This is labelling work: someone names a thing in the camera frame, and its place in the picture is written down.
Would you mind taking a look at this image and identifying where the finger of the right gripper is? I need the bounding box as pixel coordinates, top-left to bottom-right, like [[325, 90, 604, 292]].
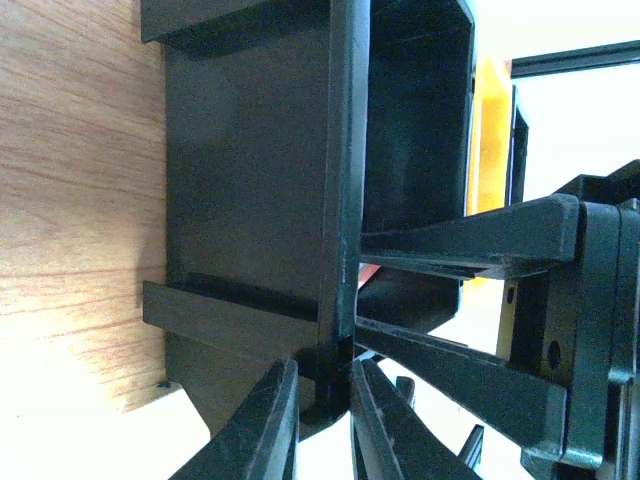
[[361, 194, 580, 280], [355, 317, 567, 450]]

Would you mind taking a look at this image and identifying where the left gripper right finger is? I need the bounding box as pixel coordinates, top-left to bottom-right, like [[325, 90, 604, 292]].
[[350, 360, 479, 479]]

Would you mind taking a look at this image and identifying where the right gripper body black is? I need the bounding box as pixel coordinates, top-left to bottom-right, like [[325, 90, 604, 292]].
[[510, 160, 639, 479]]

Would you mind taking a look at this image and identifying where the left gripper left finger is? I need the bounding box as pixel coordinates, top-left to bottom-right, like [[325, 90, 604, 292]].
[[172, 359, 300, 479]]

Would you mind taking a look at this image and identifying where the red white card stack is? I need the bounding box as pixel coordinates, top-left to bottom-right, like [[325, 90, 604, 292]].
[[357, 263, 380, 289]]

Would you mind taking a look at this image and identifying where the yellow bin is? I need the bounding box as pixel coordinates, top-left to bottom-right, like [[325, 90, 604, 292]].
[[461, 56, 513, 361]]

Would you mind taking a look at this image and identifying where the black bin right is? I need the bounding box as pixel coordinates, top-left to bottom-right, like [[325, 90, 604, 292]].
[[505, 85, 529, 206]]

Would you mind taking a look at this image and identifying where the black bin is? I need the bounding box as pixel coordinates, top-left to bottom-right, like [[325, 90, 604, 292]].
[[505, 85, 529, 206], [141, 1, 475, 436]]

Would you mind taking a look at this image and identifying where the black bin left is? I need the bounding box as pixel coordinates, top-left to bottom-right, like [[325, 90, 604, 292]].
[[141, 1, 475, 436]]

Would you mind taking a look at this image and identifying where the right black frame post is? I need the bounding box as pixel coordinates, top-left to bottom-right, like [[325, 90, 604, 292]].
[[511, 40, 640, 79]]

